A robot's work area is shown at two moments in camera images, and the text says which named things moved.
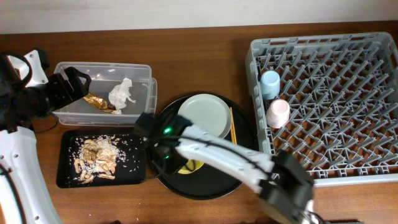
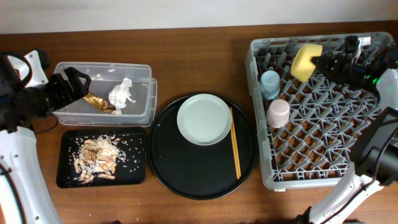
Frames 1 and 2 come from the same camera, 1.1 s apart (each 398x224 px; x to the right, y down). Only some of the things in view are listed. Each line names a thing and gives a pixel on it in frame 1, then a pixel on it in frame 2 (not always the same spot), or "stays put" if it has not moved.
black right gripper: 171,168 -> 339,68
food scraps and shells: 99,157 stays put
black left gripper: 58,82 stays put
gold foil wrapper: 99,102 stays put
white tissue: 120,93 stays put
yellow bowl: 191,167 -> 302,67
